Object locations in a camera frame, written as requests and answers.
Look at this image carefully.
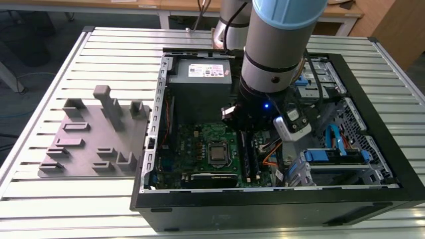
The dark RAM stick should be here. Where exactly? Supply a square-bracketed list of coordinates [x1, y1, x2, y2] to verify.
[249, 135, 259, 176]
[238, 130, 251, 181]

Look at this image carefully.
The gray power supply unit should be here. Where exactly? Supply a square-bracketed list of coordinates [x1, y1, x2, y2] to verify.
[167, 59, 238, 120]

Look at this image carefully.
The silver CPU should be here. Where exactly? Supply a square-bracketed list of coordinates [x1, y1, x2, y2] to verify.
[209, 146, 229, 160]

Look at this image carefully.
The CPU socket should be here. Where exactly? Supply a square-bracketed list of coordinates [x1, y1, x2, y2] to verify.
[206, 140, 233, 168]

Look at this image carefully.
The green motherboard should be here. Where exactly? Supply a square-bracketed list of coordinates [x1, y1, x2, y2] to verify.
[155, 121, 275, 189]

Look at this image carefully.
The hard disk in blue carrier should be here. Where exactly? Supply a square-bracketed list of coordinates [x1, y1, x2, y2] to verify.
[303, 148, 371, 165]

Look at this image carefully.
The empty blue disk carrier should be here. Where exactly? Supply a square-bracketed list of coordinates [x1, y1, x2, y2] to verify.
[286, 161, 301, 187]

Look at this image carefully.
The metal drive cage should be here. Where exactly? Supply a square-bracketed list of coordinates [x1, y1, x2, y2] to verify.
[291, 56, 346, 114]

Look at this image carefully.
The black graphics card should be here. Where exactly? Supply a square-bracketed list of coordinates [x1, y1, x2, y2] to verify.
[189, 172, 238, 189]

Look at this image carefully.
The metal disk bay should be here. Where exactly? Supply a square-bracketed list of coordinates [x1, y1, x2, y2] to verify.
[286, 149, 389, 187]

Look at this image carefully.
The black PC case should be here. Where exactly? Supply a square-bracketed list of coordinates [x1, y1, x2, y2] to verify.
[128, 47, 425, 234]

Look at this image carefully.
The gray parts rack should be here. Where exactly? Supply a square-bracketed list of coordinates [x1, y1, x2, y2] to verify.
[37, 85, 151, 178]

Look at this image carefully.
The brown wooden cabinet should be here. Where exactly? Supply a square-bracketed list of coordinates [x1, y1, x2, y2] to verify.
[347, 0, 425, 72]

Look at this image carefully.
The white table leg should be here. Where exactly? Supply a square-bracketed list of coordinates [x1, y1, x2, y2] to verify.
[0, 61, 25, 94]

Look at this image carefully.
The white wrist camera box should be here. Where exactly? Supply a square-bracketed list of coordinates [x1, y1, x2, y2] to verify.
[273, 106, 313, 143]

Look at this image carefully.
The orange wire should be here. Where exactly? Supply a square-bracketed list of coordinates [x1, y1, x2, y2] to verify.
[261, 145, 285, 167]

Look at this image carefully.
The black camera cable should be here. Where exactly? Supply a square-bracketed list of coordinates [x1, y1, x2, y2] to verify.
[303, 49, 325, 121]
[222, 0, 249, 52]

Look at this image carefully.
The black wire bundle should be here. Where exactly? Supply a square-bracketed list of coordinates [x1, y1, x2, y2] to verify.
[261, 96, 342, 152]

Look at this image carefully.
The red wire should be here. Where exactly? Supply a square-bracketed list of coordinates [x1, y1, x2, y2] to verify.
[165, 97, 171, 145]

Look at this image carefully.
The blue SATA wire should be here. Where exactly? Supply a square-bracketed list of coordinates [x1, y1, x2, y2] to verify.
[325, 123, 347, 156]

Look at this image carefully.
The thin cable silver plug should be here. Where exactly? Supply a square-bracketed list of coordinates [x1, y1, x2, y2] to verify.
[185, 0, 213, 33]

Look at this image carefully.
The wooden desk white frame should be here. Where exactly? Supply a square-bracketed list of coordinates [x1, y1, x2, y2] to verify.
[109, 0, 365, 37]

